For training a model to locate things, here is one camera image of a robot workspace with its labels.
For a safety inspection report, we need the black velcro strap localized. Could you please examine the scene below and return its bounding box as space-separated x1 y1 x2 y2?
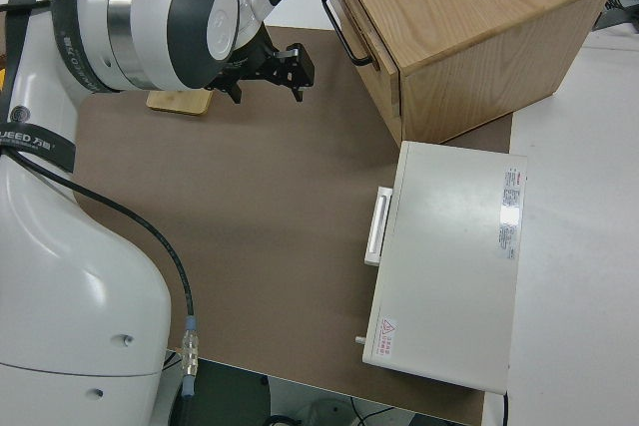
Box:
52 0 121 96
0 119 77 171

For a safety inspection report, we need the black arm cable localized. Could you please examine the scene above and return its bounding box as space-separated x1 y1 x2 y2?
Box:
0 144 204 426

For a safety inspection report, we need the wooden mug stand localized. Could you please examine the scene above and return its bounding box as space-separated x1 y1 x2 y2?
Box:
145 89 214 117

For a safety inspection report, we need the wooden drawer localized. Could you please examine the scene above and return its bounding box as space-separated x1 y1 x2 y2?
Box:
328 0 403 116

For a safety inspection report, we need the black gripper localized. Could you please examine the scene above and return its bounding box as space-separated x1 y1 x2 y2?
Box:
213 29 317 106

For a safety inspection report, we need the brown table mat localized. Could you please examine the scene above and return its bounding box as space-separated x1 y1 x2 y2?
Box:
69 24 515 426

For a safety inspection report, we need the white toaster oven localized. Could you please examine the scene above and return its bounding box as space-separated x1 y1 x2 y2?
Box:
352 140 529 395

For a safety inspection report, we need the black metal drawer handle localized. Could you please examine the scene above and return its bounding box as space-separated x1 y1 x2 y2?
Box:
321 0 375 67

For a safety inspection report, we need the oven door handle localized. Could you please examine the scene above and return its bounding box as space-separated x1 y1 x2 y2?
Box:
362 186 395 267

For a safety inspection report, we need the light wooden cabinet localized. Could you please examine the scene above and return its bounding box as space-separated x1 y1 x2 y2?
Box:
319 0 618 146

